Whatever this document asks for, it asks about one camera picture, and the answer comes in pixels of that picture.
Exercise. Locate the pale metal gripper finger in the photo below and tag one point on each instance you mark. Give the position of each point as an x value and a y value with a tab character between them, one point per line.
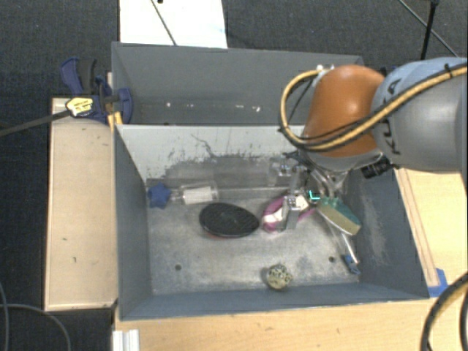
282	167
290	214

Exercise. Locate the green and yellow sponge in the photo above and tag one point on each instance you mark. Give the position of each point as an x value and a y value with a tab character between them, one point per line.
342	218

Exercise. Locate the black round disc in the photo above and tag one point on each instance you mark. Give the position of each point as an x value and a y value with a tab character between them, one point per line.
228	221

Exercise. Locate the speckled yellow-grey ball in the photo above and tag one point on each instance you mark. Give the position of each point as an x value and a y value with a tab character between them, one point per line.
278	277

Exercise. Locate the clear tube with blue tip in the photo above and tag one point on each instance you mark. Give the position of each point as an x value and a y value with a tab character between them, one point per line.
349	252

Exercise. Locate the grey metal bin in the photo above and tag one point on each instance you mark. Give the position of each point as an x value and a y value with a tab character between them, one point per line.
234	262

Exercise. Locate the clear glass bottle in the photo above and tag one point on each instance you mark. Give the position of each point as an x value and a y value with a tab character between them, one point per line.
197	194

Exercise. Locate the blue star-shaped toy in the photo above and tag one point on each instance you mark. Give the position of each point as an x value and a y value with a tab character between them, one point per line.
159	195

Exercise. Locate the pale wood flat board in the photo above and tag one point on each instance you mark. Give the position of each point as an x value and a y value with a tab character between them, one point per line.
80	210

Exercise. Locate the black cylinder on white bracket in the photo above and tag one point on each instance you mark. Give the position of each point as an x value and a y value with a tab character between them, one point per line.
376	168

